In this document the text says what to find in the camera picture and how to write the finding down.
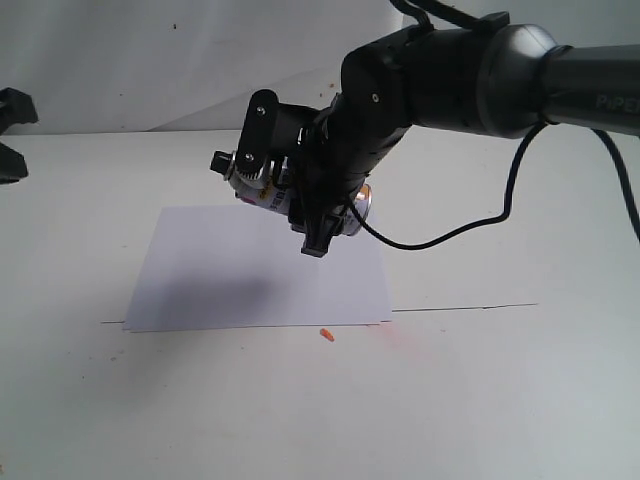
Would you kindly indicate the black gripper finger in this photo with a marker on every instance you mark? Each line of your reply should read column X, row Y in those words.
column 13, row 167
column 17, row 108

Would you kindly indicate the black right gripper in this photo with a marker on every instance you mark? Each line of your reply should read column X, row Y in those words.
column 341, row 147

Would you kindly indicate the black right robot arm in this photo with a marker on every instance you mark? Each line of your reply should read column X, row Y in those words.
column 488, row 77

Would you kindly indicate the orange paint blob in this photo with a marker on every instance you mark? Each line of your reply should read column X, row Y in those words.
column 325, row 333

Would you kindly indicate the white backdrop cloth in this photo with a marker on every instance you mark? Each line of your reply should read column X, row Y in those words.
column 136, row 66

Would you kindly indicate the white paper sheet stack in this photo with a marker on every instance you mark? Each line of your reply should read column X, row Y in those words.
column 233, row 266

